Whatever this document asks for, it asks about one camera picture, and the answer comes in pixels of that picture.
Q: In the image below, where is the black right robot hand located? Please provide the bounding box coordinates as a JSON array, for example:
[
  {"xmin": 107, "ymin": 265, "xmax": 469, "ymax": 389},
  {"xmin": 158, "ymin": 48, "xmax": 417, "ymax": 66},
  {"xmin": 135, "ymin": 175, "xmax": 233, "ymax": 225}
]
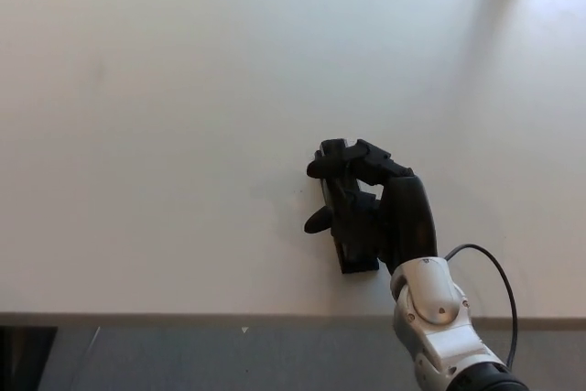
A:
[{"xmin": 303, "ymin": 137, "xmax": 441, "ymax": 276}]

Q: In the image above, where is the black desk stapler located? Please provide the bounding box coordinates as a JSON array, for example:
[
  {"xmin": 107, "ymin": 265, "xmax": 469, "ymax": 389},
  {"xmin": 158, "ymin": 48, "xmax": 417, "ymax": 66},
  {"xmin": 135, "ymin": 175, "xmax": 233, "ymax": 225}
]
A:
[{"xmin": 313, "ymin": 138, "xmax": 381, "ymax": 277}]

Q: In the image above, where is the dark furniture under table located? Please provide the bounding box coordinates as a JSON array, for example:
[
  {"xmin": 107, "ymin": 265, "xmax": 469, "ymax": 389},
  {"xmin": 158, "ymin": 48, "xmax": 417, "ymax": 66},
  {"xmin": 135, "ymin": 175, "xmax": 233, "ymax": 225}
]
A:
[{"xmin": 0, "ymin": 326, "xmax": 59, "ymax": 391}]

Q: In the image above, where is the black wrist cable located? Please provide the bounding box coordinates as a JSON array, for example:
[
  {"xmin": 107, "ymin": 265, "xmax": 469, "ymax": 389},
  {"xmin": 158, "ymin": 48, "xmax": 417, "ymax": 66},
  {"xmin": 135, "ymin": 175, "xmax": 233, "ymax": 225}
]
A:
[{"xmin": 442, "ymin": 244, "xmax": 519, "ymax": 367}]

